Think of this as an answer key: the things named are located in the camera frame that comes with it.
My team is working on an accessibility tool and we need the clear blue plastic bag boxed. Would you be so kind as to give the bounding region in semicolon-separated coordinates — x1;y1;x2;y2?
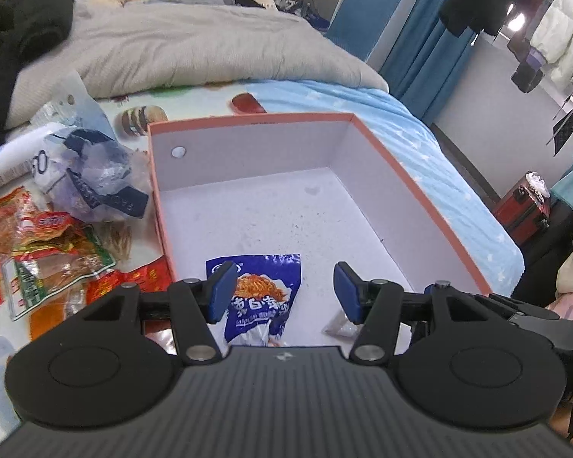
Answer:
32;71;152;223

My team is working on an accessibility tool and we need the grey duvet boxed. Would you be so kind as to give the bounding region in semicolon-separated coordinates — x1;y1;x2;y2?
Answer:
6;1;388;129

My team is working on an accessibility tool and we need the red suitcase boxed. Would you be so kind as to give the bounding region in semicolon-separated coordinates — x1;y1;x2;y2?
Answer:
493;171;551;245

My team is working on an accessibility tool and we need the blue noodle snack packet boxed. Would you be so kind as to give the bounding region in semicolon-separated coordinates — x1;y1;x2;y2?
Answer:
206;253;302;346

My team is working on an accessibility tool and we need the pink cardboard box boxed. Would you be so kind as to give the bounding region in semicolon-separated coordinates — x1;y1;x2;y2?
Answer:
149;114;490;345

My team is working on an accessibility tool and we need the black jacket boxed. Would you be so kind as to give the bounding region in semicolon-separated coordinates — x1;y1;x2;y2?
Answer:
0;0;75;146

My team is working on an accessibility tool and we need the blue chair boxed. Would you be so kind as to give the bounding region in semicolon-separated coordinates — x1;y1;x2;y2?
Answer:
325;0;401;61

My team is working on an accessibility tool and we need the red spicy strip snack packet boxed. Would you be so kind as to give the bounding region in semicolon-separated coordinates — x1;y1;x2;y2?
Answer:
11;212;97;260

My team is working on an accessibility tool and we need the white cylindrical tube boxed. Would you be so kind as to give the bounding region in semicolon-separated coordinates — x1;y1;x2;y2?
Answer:
0;122;65;188

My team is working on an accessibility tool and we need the green bordered tofu snack packet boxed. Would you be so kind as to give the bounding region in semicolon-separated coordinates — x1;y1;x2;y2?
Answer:
1;226;116;321

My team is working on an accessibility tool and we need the small silver packet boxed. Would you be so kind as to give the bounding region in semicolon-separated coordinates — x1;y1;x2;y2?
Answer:
323;311;360;339

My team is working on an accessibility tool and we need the large clear spicy snack packet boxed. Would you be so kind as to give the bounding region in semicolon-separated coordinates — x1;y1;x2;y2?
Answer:
0;186;40;261

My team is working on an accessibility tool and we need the person's right hand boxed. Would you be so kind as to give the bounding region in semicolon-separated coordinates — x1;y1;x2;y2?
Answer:
549;293;573;321

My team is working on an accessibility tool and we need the blue curtain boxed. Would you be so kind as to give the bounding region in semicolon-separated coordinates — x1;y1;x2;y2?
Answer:
380;0;476;125

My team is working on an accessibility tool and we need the fruit print tablecloth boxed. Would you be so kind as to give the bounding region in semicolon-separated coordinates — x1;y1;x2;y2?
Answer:
0;74;267;442

